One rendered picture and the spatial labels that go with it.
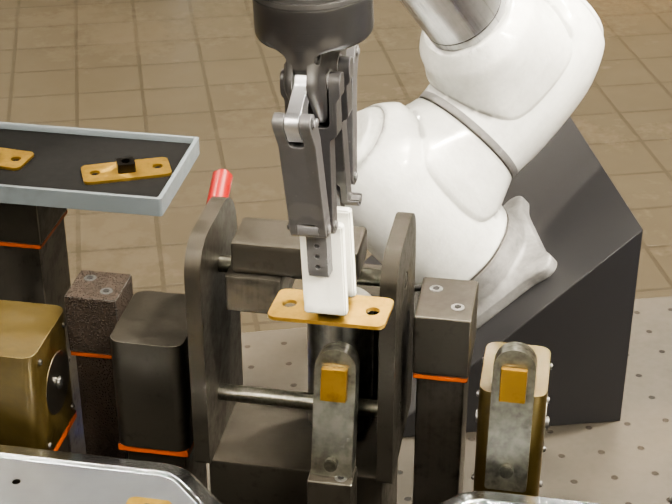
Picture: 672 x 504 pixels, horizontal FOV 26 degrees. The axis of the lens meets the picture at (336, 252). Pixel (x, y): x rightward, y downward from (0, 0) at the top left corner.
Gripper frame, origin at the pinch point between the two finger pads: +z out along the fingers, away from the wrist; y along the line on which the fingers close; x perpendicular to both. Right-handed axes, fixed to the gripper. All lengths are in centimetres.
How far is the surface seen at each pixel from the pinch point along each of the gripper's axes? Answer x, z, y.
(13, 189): -37.7, 11.0, -26.0
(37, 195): -35.4, 11.6, -26.1
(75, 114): -157, 127, -280
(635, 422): 19, 61, -68
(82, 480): -24.7, 27.6, -5.8
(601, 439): 15, 61, -63
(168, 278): -97, 128, -196
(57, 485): -26.5, 27.5, -4.7
